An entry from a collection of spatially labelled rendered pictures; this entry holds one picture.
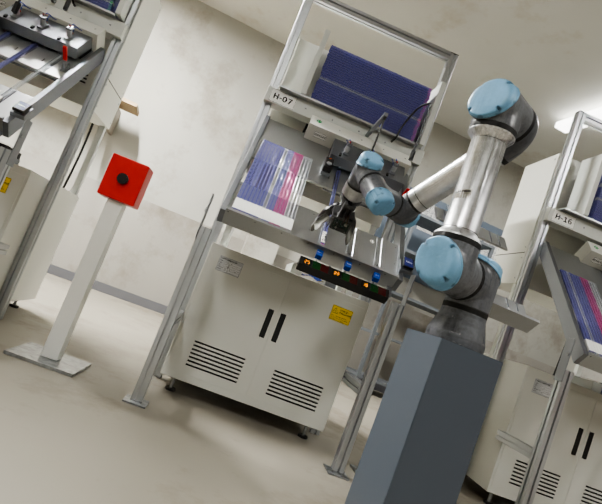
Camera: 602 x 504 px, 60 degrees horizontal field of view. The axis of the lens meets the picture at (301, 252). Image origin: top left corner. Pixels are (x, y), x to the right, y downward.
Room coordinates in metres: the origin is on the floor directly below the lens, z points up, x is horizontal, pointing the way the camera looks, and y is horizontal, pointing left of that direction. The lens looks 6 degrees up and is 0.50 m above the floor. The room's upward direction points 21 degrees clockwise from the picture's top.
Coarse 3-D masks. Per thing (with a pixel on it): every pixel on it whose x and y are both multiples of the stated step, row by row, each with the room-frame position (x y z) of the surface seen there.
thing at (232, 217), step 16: (240, 224) 1.84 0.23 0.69; (256, 224) 1.83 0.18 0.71; (272, 224) 1.82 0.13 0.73; (272, 240) 1.86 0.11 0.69; (288, 240) 1.85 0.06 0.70; (304, 240) 1.83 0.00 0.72; (336, 256) 1.86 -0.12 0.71; (352, 256) 1.86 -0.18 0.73; (352, 272) 1.90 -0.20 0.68; (368, 272) 1.88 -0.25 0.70; (384, 272) 1.87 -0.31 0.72
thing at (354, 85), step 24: (336, 48) 2.28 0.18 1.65; (336, 72) 2.28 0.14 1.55; (360, 72) 2.29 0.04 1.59; (384, 72) 2.30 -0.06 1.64; (312, 96) 2.28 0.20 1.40; (336, 96) 2.29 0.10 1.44; (360, 96) 2.30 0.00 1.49; (384, 96) 2.31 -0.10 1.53; (408, 96) 2.32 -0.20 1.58; (408, 120) 2.32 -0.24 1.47
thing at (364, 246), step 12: (300, 216) 1.94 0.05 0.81; (312, 216) 1.96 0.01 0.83; (300, 228) 1.89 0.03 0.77; (336, 240) 1.92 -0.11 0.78; (360, 240) 1.96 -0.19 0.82; (372, 240) 1.98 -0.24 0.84; (384, 240) 2.01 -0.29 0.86; (348, 252) 1.90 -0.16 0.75; (360, 252) 1.92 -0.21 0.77; (372, 252) 1.94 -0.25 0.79; (384, 252) 1.96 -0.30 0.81; (396, 252) 1.99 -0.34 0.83; (384, 264) 1.92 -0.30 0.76; (396, 264) 1.94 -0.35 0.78
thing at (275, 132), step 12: (264, 132) 2.21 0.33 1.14; (276, 132) 2.24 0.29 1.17; (288, 132) 2.27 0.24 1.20; (300, 132) 2.30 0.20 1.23; (288, 144) 2.21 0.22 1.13; (300, 144) 2.24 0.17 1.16; (312, 144) 2.27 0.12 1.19; (252, 156) 2.07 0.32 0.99; (312, 156) 2.21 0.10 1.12; (324, 156) 2.24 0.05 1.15; (312, 168) 2.16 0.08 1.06; (312, 180) 2.10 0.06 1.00; (324, 180) 2.13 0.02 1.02; (336, 192) 2.11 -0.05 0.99
